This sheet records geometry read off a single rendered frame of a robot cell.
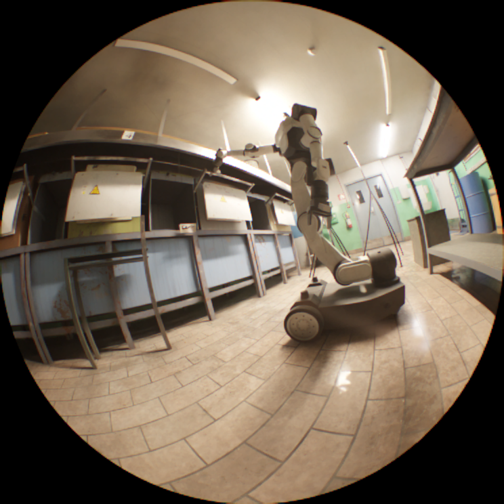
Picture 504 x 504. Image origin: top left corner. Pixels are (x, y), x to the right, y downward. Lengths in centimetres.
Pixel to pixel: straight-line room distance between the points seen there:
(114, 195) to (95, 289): 69
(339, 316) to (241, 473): 71
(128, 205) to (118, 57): 171
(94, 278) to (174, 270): 70
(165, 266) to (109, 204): 68
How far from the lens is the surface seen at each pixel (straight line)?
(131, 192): 128
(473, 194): 319
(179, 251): 138
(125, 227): 129
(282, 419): 52
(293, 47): 223
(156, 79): 216
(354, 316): 78
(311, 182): 72
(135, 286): 127
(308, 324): 76
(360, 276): 85
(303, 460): 47
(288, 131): 110
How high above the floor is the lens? 46
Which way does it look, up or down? 4 degrees up
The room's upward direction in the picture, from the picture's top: 12 degrees counter-clockwise
